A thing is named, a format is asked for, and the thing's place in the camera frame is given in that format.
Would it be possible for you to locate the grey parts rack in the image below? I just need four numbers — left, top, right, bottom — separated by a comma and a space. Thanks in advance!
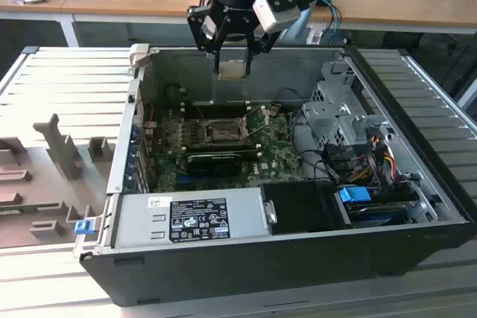
0, 112, 113, 249

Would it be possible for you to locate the black plastic module cover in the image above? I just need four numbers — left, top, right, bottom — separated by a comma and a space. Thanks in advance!
186, 153, 242, 178

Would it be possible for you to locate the coloured wire bundle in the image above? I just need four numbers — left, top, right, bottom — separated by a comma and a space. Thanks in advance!
350, 138, 397, 185

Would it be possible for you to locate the cpu socket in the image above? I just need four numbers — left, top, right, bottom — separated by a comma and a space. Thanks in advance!
199, 118, 250, 147

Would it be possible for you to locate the blue cable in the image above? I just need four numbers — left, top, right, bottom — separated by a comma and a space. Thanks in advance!
320, 0, 343, 42

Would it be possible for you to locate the square silver cpu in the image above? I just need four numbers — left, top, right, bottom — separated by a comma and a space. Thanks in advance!
216, 60, 249, 81

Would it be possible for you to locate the black open pc case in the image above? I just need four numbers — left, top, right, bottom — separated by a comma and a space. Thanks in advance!
72, 44, 477, 308

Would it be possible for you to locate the green motherboard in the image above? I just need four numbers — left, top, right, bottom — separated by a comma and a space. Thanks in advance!
148, 104, 310, 194

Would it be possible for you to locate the black ram slot bank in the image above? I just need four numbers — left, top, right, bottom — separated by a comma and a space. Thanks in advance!
183, 141, 262, 159
183, 100, 250, 121

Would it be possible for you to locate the beige case handle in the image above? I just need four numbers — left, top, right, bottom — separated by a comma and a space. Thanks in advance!
128, 43, 151, 70

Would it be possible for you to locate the black hard disk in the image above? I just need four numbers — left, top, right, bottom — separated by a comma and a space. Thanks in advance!
346, 201, 408, 226

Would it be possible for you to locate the silver power supply unit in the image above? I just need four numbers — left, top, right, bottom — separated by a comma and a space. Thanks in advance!
114, 188, 270, 249

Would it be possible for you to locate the black internal cable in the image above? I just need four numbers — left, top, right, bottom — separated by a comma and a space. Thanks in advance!
292, 109, 338, 182

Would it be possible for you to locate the blue case latch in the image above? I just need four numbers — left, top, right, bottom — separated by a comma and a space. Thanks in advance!
74, 220, 95, 236

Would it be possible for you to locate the silver metal drive cage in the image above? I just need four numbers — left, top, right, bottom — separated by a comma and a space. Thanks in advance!
300, 60, 393, 148

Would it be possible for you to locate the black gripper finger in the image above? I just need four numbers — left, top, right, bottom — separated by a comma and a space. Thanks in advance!
186, 5, 233, 75
243, 31, 281, 75

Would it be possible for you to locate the metal cpu socket cover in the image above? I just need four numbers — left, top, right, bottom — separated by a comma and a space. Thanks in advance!
241, 104, 270, 137

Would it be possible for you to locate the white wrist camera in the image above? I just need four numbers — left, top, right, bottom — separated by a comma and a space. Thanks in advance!
252, 0, 302, 34

